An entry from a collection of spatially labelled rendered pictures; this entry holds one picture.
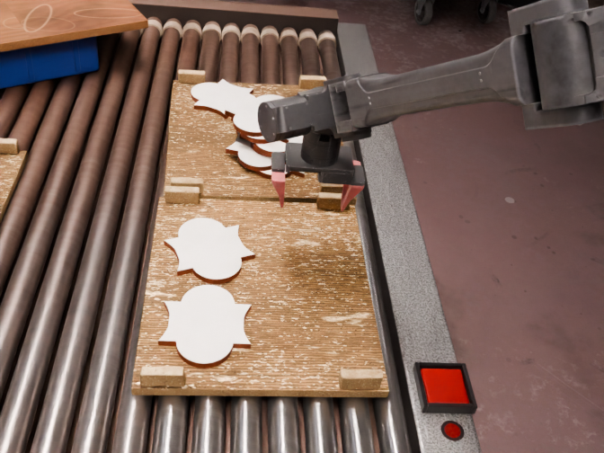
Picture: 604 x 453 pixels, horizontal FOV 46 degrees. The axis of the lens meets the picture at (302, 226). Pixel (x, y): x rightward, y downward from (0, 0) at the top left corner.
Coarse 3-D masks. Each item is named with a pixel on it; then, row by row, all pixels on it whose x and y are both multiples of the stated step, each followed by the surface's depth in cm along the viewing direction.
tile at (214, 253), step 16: (192, 224) 118; (208, 224) 118; (176, 240) 115; (192, 240) 115; (208, 240) 115; (224, 240) 116; (240, 240) 116; (176, 256) 113; (192, 256) 112; (208, 256) 112; (224, 256) 113; (240, 256) 113; (208, 272) 110; (224, 272) 110
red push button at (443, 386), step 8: (424, 376) 101; (432, 376) 101; (440, 376) 101; (448, 376) 101; (456, 376) 102; (424, 384) 100; (432, 384) 100; (440, 384) 100; (448, 384) 100; (456, 384) 100; (464, 384) 101; (432, 392) 99; (440, 392) 99; (448, 392) 99; (456, 392) 99; (464, 392) 99; (432, 400) 98; (440, 400) 98; (448, 400) 98; (456, 400) 98; (464, 400) 98
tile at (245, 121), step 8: (248, 96) 140; (264, 96) 141; (272, 96) 141; (280, 96) 141; (240, 104) 138; (248, 104) 138; (256, 104) 138; (232, 112) 135; (240, 112) 135; (248, 112) 136; (256, 112) 136; (240, 120) 133; (248, 120) 133; (256, 120) 134; (240, 128) 131; (248, 128) 132; (256, 128) 132; (256, 136) 131
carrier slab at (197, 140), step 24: (288, 96) 155; (192, 120) 144; (216, 120) 145; (168, 144) 137; (192, 144) 138; (216, 144) 138; (168, 168) 131; (192, 168) 132; (216, 168) 132; (240, 168) 133; (216, 192) 127; (240, 192) 128; (264, 192) 128; (288, 192) 129; (312, 192) 130
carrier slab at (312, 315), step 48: (288, 240) 119; (336, 240) 120; (192, 288) 108; (240, 288) 109; (288, 288) 111; (336, 288) 112; (144, 336) 100; (288, 336) 103; (336, 336) 104; (192, 384) 95; (240, 384) 96; (288, 384) 97; (336, 384) 97; (384, 384) 98
